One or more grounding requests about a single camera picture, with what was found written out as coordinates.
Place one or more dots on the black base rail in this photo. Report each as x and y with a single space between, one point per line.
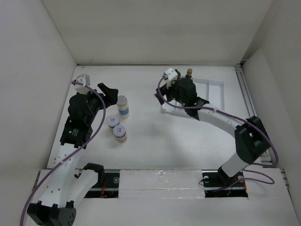
163 184

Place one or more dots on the red label lid jar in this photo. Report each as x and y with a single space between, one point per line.
113 121
120 133

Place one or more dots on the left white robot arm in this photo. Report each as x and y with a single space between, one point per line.
65 191

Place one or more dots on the silver lid blue label jar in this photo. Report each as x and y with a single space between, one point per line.
122 105

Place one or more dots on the white compartment tray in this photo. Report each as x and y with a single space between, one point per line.
211 90

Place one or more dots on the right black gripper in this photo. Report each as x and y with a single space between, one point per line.
175 84

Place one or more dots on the yellow label small bottle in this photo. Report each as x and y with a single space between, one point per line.
189 73

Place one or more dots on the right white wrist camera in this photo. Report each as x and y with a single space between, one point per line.
171 76

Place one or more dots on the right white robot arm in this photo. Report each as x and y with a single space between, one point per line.
251 139

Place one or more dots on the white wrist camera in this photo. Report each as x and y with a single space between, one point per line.
81 81
171 76

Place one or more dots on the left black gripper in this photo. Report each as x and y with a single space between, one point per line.
110 96

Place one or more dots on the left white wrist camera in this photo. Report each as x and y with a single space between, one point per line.
81 81

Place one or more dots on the front red label lid jar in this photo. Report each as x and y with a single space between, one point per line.
120 133

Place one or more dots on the rear red label lid jar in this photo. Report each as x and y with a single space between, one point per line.
113 121

